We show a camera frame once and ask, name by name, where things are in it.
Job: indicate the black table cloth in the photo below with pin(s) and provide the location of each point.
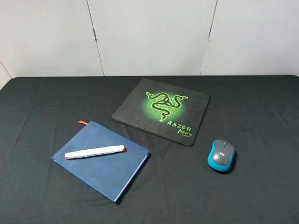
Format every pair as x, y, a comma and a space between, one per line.
258, 115

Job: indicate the white marker pen orange ends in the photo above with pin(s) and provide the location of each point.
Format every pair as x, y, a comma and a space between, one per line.
94, 152

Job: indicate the grey and blue computer mouse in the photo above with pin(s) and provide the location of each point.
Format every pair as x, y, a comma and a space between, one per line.
221, 155

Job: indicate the black green snake mouse pad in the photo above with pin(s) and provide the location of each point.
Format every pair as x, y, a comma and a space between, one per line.
165, 110

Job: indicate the blue hardcover notebook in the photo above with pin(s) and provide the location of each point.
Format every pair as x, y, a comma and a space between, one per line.
109, 174

